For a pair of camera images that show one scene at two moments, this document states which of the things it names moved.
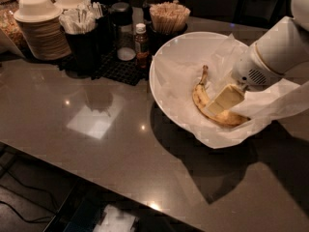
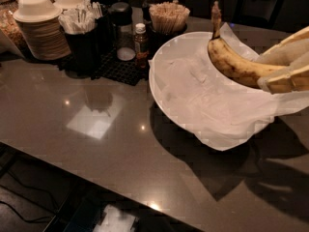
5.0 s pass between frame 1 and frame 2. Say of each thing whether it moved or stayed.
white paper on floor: stayed
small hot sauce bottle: stayed
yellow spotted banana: moved
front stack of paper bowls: stayed
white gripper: moved
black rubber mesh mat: stayed
